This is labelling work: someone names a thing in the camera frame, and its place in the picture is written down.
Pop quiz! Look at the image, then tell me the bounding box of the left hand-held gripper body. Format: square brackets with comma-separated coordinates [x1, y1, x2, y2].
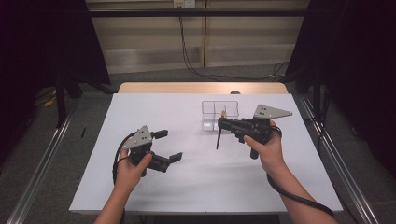
[121, 125, 171, 173]

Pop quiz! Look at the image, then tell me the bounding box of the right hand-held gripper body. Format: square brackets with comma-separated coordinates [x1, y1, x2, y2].
[233, 105, 293, 161]

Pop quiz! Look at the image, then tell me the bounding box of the black makeup brush orange ferrule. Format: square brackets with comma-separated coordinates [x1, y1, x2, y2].
[216, 105, 227, 150]

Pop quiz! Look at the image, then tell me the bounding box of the clear plastic organizer box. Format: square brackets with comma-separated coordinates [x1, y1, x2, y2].
[201, 100, 240, 133]

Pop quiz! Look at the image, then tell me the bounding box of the person's right hand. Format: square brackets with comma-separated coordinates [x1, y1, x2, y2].
[243, 121, 286, 175]

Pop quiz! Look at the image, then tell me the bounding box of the person's left hand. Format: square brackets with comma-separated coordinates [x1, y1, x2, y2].
[114, 146, 153, 191]

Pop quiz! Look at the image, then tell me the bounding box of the white table cover sheet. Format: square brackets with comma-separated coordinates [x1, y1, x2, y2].
[68, 92, 344, 216]

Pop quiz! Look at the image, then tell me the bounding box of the wooden table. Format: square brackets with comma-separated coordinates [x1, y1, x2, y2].
[117, 81, 289, 95]

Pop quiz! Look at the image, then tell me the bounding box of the dark curtain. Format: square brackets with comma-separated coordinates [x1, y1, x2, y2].
[284, 0, 396, 178]
[0, 0, 111, 162]

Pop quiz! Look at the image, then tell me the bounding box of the left hand-held gripper cable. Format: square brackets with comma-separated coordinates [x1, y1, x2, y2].
[112, 132, 138, 224]

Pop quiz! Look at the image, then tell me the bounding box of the hand-held gripper cable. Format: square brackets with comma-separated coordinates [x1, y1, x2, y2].
[266, 125, 335, 217]
[112, 132, 138, 224]

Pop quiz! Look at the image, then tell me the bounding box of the black metal stand post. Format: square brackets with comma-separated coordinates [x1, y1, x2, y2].
[312, 68, 321, 119]
[55, 71, 68, 129]

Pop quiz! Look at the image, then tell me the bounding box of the black hanging wall cable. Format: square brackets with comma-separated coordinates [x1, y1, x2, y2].
[177, 7, 290, 82]

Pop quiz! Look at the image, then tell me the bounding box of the right hand-held gripper cable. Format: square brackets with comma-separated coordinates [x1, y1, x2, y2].
[266, 125, 335, 217]

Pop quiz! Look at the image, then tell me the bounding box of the aluminium floor rail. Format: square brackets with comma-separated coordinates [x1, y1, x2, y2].
[6, 102, 78, 224]
[300, 94, 379, 224]

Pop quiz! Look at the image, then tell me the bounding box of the black horizontal frame bar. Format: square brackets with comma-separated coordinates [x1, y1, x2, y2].
[88, 8, 309, 18]

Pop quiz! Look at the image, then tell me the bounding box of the white wall socket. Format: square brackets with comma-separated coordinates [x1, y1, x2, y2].
[173, 0, 196, 9]

